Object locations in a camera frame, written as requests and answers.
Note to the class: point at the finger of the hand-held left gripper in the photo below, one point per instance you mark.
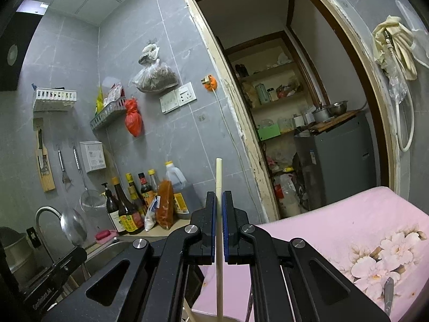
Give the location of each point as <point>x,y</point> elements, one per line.
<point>72,260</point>

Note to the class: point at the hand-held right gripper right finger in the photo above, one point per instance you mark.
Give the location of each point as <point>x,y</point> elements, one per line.
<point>228,234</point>

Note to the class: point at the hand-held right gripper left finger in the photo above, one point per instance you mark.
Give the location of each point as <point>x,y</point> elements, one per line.
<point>210,234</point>

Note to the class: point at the wooden chopstick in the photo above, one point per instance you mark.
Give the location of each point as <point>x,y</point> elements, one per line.
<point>219,174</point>

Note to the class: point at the metal ladle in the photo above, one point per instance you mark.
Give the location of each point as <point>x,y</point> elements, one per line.
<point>74,226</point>

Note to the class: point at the stainless steel sink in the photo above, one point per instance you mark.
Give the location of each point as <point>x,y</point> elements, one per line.
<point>107,251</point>

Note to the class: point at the chrome faucet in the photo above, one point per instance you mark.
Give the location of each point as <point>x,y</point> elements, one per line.
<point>43,218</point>

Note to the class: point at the orange red seasoning packet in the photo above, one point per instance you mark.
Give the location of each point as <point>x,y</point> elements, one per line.
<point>166,204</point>

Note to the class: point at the grey metal pot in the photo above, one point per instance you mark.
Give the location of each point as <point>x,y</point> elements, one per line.
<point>15,251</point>

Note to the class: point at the large cooking oil jug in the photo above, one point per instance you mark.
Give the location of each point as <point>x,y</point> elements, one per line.
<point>181,187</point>

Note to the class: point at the metal mesh skimmer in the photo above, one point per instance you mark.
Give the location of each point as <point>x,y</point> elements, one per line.
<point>92,201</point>

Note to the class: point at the white blue packet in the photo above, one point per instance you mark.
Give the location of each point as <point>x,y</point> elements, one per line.
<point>150,216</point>

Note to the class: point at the black pump bottle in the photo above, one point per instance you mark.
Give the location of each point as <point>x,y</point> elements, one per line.
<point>112,208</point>

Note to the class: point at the pile of plastic bags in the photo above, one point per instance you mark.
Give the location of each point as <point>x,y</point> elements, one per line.
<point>286,194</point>

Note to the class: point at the large dark sauce bottle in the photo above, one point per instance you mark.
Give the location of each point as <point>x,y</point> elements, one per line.
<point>129,214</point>

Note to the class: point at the small yellow capped bottle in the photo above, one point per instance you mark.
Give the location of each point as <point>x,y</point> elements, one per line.
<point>153,181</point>

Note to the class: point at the red capped sauce bottle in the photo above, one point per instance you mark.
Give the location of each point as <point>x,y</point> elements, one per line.
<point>145,187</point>

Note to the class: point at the yellow capped sauce bottle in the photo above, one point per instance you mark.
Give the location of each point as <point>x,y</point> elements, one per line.
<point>134,191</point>

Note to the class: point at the small metal hanging utensil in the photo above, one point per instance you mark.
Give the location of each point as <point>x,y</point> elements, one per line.
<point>63,167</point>

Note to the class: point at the pink floral tablecloth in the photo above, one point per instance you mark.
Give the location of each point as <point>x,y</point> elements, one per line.
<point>335,234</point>

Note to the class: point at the green box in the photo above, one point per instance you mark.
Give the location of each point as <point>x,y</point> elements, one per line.
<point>268,132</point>

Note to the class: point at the grey cabinet box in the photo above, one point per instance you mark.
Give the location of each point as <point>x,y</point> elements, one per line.
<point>338,164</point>

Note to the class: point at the red plastic bag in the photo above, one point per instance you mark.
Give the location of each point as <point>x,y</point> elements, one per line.
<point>133,119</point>

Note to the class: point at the small metal cooking pot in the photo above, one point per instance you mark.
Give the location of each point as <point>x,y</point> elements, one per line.
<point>321,114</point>

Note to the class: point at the wooden cutting board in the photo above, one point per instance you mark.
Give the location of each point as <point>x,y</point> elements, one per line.
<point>335,122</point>

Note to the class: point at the yellow packet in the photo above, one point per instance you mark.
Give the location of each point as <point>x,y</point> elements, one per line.
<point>99,100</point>

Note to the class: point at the wooden closet shelf unit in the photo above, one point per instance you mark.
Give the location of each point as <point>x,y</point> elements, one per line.
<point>268,73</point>

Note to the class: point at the clear bag of dried goods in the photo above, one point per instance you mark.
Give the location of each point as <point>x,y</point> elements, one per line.
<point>154,77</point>

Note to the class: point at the metal bowl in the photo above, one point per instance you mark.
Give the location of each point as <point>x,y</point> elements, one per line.
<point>337,107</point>

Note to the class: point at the red white packet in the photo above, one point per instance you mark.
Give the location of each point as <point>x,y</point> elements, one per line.
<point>114,95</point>

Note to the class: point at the large ornate silver table knife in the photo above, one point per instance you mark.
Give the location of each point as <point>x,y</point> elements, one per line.
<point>388,295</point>

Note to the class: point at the clear plastic bag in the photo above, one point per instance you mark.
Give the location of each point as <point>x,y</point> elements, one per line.
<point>398,84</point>

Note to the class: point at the black wall socket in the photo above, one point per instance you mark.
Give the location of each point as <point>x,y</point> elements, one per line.
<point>32,238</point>

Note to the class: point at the white wall box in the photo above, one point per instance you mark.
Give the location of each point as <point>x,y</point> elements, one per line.
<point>92,156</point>

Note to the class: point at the worn wooden door frame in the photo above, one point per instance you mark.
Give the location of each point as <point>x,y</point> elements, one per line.
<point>234,107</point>

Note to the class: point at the white wall switch panel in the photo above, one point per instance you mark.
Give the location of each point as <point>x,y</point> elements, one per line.
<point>169,102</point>

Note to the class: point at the white wall socket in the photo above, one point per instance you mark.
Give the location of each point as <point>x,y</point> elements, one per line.
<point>186,94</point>

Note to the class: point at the grey wall basket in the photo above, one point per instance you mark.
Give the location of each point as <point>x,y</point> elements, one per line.
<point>107,117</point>

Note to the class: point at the orange wall hook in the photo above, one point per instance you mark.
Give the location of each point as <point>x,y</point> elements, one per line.
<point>210,83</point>

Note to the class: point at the white wall basket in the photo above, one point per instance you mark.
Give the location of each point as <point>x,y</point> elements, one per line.
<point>53,100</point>

